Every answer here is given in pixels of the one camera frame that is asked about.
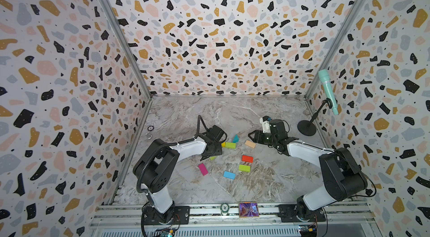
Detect mint green microphone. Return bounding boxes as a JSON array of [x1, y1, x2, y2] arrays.
[[318, 69, 339, 115]]

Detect light blue rectangular block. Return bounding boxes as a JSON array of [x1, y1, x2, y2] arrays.
[[223, 171, 236, 180]]

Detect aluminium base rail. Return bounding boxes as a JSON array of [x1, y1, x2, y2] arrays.
[[87, 201, 382, 237]]

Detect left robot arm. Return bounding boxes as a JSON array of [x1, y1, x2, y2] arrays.
[[133, 116, 227, 225]]

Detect round green white badge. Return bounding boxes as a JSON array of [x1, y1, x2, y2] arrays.
[[220, 203, 230, 214]]

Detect black microphone stand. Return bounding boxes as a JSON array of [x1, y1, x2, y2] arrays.
[[297, 98, 333, 136]]

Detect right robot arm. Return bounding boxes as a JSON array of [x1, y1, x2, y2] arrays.
[[248, 116, 370, 221]]

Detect red rectangular block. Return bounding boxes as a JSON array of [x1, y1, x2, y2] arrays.
[[241, 155, 254, 163]]

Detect natural wood block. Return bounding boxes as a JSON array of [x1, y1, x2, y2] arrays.
[[245, 140, 256, 149]]

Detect magenta rectangular block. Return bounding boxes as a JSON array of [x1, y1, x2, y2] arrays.
[[198, 163, 208, 176]]

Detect colourful picture card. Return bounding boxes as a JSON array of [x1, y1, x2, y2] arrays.
[[238, 202, 260, 218]]

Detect teal triangular block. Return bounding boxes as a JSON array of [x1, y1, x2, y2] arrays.
[[232, 135, 239, 143]]

